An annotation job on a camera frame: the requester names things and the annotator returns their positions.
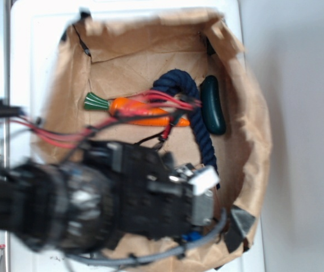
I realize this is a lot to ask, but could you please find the grey cable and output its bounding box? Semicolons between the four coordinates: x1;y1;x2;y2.
69;207;228;266

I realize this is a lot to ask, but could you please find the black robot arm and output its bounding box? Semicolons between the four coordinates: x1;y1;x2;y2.
0;141;219;254

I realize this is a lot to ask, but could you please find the dark blue rope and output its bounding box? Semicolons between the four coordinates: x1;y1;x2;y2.
152;69;221;190

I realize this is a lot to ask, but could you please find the orange toy carrot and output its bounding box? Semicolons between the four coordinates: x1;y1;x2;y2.
83;90;193;126

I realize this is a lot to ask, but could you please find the brown paper bag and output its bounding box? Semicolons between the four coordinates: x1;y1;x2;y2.
43;8;272;271

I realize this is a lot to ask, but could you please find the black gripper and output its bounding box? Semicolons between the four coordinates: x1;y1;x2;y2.
104;142;218;249

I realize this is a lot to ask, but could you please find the dark green toy cucumber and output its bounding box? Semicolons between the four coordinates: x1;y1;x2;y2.
200;75;226;135

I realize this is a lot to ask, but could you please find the red wire bundle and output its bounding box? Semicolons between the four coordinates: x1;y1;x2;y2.
8;90;203;149

